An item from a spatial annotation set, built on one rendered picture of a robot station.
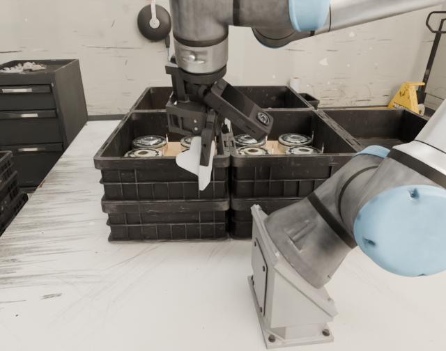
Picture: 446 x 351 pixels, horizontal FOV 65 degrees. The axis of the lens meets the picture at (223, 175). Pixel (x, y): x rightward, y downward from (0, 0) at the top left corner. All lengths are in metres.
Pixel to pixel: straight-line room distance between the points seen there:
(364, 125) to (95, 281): 0.92
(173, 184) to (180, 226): 0.11
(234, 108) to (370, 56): 4.41
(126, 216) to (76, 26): 3.63
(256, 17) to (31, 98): 2.06
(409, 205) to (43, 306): 0.66
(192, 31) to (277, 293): 0.40
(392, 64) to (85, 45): 3.67
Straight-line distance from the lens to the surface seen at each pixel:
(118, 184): 0.81
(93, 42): 4.34
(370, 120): 1.25
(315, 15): 0.45
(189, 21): 0.46
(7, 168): 1.97
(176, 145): 1.13
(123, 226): 0.88
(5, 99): 2.47
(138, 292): 0.77
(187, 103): 0.55
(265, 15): 0.45
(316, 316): 0.64
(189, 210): 0.82
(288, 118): 1.16
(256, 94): 1.54
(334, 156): 0.81
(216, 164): 0.76
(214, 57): 0.49
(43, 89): 2.36
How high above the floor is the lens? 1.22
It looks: 25 degrees down
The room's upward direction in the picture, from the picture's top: straight up
